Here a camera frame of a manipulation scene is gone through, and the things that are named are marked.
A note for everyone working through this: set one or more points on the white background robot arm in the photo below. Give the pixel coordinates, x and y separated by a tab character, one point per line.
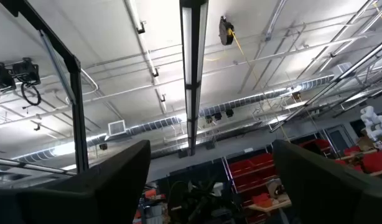
373	123

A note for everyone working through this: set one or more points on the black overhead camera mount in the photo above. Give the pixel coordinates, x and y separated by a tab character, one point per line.
23	73

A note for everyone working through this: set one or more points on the red storage bin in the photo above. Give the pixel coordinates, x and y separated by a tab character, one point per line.
376	161

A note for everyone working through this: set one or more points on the white ceiling vent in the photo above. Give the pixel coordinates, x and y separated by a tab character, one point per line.
116	127

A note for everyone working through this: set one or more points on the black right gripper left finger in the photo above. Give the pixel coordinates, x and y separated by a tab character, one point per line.
116	186

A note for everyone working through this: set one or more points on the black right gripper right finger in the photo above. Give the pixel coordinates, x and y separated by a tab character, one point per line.
318	193

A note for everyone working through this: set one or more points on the black rig frame post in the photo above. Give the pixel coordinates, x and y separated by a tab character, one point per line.
77	118

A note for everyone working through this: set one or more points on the long ceiling light bar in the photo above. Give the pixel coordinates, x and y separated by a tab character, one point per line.
193	62

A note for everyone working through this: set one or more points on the silver ceiling air duct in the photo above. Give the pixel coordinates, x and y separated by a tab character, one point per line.
240	102

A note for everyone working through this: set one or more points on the shelf with red bins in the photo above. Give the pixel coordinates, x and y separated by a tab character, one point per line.
250	174

